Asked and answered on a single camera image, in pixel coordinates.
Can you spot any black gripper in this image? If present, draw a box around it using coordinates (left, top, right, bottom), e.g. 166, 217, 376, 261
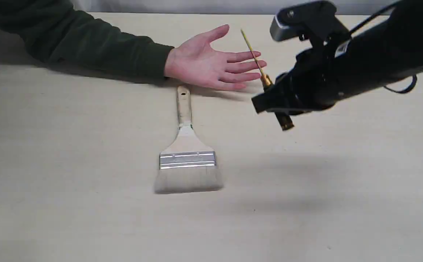
252, 49, 339, 116

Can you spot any wide wooden paint brush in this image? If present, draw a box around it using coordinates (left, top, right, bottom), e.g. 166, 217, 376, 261
154, 85, 224, 194

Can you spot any green fleece sleeve forearm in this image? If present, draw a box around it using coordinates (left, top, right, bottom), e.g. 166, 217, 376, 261
0, 0, 173, 79

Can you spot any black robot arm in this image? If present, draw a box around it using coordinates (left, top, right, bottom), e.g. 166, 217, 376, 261
252, 0, 423, 115

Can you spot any person's bare hand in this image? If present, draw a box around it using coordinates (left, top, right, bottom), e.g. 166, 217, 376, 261
163, 24, 268, 91

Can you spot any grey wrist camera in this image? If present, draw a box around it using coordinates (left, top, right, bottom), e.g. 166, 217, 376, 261
270, 0, 349, 46

